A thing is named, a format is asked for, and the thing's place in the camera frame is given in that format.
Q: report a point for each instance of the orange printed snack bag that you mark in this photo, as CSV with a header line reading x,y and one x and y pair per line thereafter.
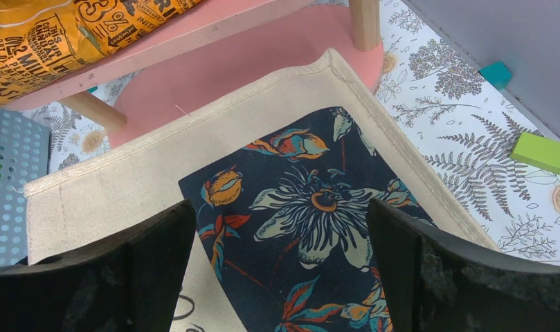
x,y
43,41

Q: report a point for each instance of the teal small block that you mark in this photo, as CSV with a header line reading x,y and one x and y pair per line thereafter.
x,y
497,74

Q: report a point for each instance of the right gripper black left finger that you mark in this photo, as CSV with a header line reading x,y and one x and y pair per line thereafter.
x,y
127,281

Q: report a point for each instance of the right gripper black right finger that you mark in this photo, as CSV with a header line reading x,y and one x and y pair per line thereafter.
x,y
436,281

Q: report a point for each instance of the pink two-tier wooden shelf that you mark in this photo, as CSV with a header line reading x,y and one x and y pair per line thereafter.
x,y
213,50

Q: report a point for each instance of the floral patterned table mat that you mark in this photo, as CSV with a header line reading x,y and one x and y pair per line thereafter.
x,y
463,129

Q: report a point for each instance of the lime green block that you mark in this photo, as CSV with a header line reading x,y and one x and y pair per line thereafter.
x,y
537,151

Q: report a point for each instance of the light blue perforated basket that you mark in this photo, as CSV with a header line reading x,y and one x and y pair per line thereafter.
x,y
23,158

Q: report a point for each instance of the beige floral canvas tote bag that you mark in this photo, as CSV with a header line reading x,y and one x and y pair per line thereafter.
x,y
280,173

